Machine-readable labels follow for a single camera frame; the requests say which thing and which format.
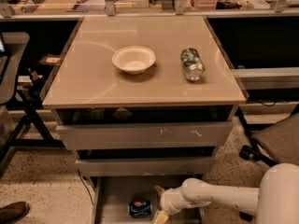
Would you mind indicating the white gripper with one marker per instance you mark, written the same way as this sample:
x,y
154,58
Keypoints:
x,y
168,200

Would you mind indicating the blue pepsi can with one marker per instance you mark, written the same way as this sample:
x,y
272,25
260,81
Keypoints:
x,y
140,208

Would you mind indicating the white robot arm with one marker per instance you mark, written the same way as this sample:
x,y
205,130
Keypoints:
x,y
199,193

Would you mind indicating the open bottom drawer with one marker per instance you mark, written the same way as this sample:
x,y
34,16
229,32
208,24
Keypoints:
x,y
114,193

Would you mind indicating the grey middle drawer front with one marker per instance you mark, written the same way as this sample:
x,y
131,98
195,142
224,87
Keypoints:
x,y
150,166

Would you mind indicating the grey drawer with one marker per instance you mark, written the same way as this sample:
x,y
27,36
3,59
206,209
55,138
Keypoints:
x,y
150,166
144,135

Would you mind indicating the grey top drawer front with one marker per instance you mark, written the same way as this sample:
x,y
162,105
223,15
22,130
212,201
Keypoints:
x,y
144,135

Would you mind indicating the grey drawer cabinet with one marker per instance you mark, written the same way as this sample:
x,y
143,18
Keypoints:
x,y
89,89

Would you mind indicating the green soda can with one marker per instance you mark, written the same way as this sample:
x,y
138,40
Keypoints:
x,y
193,67

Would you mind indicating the grey office chair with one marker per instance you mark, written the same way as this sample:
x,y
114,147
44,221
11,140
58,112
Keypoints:
x,y
277,146

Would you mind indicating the brown shoe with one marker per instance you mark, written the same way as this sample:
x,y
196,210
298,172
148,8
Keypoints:
x,y
13,212

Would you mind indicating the white paper bowl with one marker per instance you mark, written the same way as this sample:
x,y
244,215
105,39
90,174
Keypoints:
x,y
134,60

